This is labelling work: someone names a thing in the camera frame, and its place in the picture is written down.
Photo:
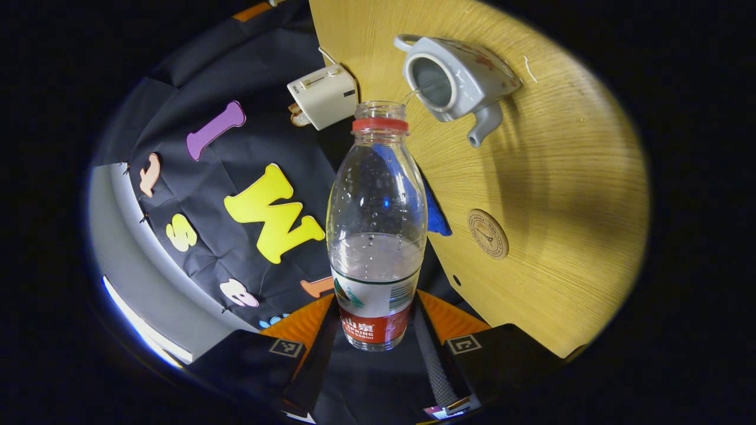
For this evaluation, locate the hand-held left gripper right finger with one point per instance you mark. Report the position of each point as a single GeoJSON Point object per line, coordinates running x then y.
{"type": "Point", "coordinates": [436, 369]}

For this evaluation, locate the white toaster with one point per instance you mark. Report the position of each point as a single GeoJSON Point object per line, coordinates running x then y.
{"type": "Point", "coordinates": [325, 97]}

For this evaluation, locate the white ceramic teacup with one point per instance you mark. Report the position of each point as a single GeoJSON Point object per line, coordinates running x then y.
{"type": "Point", "coordinates": [466, 77]}

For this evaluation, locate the round wooden coaster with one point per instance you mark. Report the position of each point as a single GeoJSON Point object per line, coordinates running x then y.
{"type": "Point", "coordinates": [488, 234]}

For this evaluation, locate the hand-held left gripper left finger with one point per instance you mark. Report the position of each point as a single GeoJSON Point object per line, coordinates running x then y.
{"type": "Point", "coordinates": [310, 369]}

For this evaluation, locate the blue towel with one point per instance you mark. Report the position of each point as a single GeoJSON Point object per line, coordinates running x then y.
{"type": "Point", "coordinates": [436, 215]}

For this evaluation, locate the clear plastic water bottle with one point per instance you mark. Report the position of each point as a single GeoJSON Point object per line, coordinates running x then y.
{"type": "Point", "coordinates": [377, 248]}

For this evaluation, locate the bread slice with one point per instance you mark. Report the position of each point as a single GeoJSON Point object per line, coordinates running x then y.
{"type": "Point", "coordinates": [298, 116]}

